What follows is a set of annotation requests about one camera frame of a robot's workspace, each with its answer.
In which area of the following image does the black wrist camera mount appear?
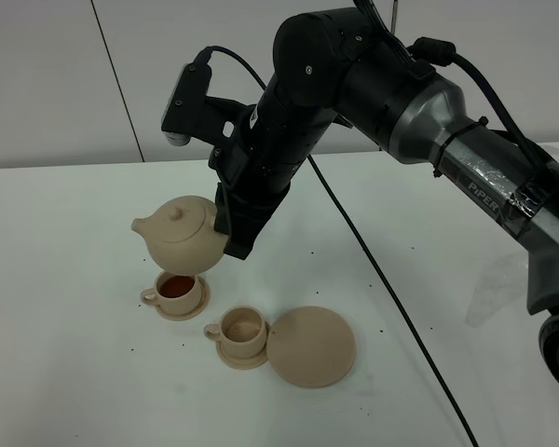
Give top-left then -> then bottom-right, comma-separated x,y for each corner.
161,59 -> 252,149

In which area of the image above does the beige cup saucer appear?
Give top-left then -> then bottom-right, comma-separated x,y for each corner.
155,276 -> 211,321
216,323 -> 270,370

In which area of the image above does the beige near cup saucer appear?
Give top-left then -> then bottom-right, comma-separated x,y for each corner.
216,323 -> 270,370

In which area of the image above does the beige far cup saucer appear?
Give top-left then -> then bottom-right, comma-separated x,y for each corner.
155,276 -> 211,321

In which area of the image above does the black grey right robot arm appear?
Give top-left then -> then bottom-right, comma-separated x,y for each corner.
210,1 -> 559,383

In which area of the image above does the large beige teapot saucer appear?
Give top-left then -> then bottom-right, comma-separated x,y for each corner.
266,306 -> 357,388

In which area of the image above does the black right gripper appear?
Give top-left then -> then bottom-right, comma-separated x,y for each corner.
208,100 -> 331,260

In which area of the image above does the beige far teacup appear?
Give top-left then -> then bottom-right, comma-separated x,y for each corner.
141,272 -> 202,316

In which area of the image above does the beige teapot with lid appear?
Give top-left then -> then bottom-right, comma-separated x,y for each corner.
131,196 -> 228,276

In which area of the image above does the beige teacup with handle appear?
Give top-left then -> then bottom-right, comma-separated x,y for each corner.
203,305 -> 267,360

